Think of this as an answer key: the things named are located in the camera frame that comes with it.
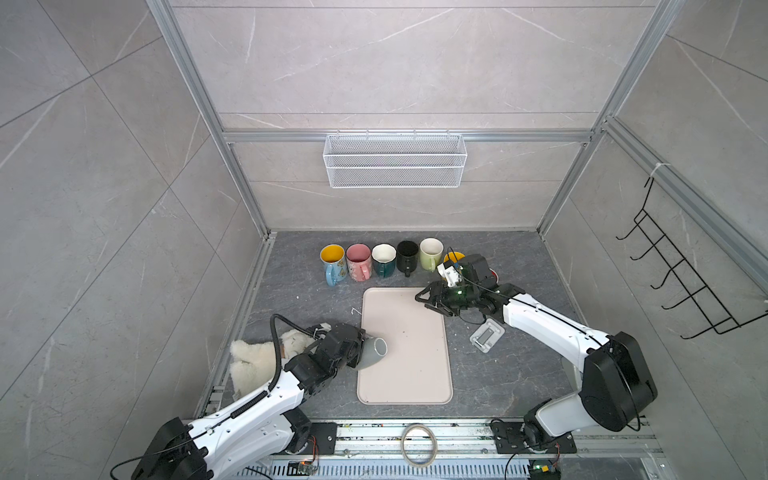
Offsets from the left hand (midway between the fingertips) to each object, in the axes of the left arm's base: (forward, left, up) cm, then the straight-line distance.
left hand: (370, 320), depth 81 cm
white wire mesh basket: (+51, -9, +17) cm, 55 cm away
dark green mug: (+26, -4, -4) cm, 27 cm away
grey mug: (-8, -1, -1) cm, 8 cm away
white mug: (+25, -46, -14) cm, 54 cm away
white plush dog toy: (-10, +30, -3) cm, 32 cm away
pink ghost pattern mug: (+23, +4, -3) cm, 24 cm away
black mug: (+26, -13, -4) cm, 29 cm away
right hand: (+4, -14, +3) cm, 15 cm away
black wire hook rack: (-13, -71, +22) cm, 75 cm away
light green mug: (+29, -21, -6) cm, 37 cm away
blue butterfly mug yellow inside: (+25, +13, -3) cm, 29 cm away
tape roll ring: (-25, -14, -12) cm, 31 cm away
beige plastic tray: (-10, -13, -11) cm, 20 cm away
